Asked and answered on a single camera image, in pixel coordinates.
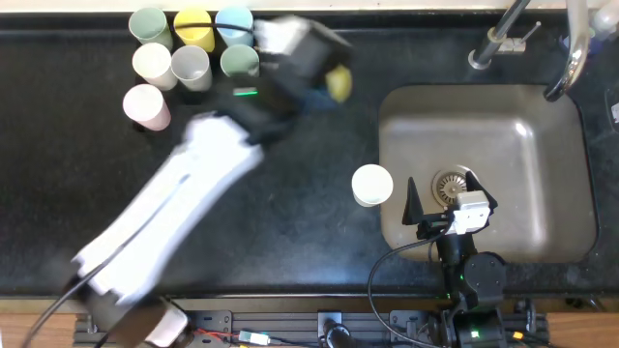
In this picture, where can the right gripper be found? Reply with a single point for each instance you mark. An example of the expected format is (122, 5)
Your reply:
(430, 226)

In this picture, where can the white cup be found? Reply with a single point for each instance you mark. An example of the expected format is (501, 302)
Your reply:
(371, 184)
(152, 60)

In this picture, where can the yellow cup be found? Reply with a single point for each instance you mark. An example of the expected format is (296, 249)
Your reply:
(193, 38)
(339, 83)

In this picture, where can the pink cup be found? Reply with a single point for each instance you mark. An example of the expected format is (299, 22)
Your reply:
(144, 104)

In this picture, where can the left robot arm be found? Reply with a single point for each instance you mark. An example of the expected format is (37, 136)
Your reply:
(184, 193)

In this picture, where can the steel sink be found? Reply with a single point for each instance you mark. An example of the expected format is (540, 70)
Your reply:
(522, 159)

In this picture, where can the steel tap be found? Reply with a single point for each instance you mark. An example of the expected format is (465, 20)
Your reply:
(488, 46)

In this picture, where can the blue soap bottle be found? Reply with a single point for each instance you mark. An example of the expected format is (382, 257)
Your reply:
(604, 19)

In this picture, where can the green cup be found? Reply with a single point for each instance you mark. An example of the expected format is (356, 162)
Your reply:
(238, 60)
(147, 24)

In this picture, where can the blue cup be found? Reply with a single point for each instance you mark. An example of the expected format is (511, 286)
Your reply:
(234, 17)

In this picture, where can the black tray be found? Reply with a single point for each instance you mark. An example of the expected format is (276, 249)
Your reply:
(179, 99)

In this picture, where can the grey cup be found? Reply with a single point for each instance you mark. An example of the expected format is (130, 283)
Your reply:
(191, 65)

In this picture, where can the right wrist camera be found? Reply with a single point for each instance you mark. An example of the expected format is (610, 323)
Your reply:
(471, 212)

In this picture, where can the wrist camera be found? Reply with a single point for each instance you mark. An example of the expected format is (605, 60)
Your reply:
(280, 36)
(471, 212)

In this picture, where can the mounting rail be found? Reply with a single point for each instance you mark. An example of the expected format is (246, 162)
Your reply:
(280, 324)

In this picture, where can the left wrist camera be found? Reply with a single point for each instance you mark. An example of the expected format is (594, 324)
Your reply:
(280, 36)

